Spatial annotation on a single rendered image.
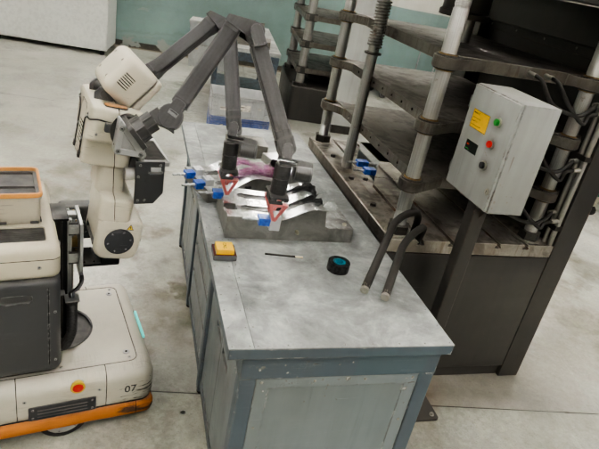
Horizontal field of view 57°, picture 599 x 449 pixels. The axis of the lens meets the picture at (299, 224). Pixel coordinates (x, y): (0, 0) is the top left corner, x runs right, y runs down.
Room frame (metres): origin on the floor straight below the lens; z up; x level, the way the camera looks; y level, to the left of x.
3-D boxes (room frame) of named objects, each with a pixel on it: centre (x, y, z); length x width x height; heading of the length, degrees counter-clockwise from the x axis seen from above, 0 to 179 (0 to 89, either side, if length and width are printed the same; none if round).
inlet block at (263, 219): (1.74, 0.13, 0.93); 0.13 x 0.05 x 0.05; 109
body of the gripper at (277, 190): (1.76, 0.09, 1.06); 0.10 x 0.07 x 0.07; 19
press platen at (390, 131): (2.85, -0.57, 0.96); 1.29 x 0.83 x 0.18; 19
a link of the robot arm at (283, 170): (1.76, 0.09, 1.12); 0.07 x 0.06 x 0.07; 102
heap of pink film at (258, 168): (2.31, 0.27, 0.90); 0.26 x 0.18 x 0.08; 127
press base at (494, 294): (2.86, -0.56, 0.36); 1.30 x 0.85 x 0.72; 19
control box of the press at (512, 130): (2.04, -0.66, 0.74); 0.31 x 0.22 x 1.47; 19
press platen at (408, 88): (2.85, -0.57, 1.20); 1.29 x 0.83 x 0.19; 19
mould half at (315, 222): (2.01, 0.07, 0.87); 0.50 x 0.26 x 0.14; 109
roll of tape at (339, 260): (1.74, -0.17, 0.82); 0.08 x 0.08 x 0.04
